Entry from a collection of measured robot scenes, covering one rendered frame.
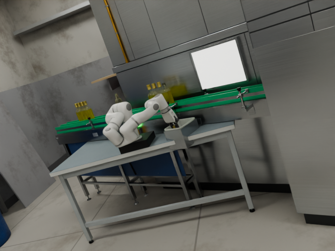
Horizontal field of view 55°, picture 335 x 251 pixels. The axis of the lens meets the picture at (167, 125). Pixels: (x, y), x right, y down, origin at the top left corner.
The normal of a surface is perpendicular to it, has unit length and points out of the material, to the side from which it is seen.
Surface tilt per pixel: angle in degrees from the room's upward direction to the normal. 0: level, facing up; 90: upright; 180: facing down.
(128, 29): 90
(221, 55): 90
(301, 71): 90
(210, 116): 90
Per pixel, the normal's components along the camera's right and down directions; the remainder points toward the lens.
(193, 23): -0.58, 0.38
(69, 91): -0.18, 0.29
